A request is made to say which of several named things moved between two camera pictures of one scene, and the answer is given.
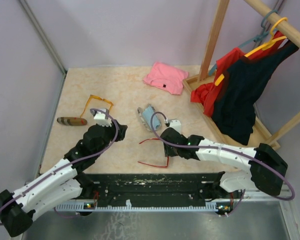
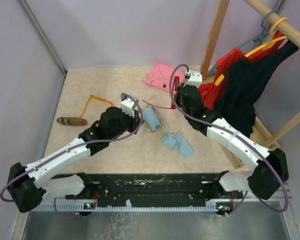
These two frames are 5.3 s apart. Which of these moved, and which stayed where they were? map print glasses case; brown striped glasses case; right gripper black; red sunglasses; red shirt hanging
Moved: right gripper black; red sunglasses
Stayed: map print glasses case; brown striped glasses case; red shirt hanging
